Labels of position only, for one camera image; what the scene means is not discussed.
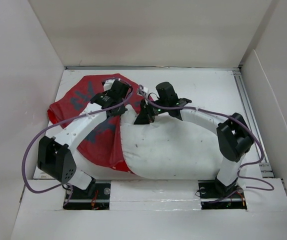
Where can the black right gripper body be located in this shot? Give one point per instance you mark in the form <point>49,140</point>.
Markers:
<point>150,111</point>

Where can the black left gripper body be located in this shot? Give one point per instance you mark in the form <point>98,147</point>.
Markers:
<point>120,111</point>

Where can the white pillow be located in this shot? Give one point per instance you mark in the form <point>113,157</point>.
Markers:
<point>173,149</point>

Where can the red patterned pillowcase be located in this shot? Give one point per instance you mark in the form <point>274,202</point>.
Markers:
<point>102,146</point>

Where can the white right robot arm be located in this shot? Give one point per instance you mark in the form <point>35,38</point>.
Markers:
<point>233,137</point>

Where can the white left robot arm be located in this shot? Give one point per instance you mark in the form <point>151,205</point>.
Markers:
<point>55,154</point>

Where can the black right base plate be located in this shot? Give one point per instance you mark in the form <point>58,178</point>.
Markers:
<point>211,199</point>

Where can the aluminium right side rail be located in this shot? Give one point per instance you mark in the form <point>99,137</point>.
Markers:
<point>266,171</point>

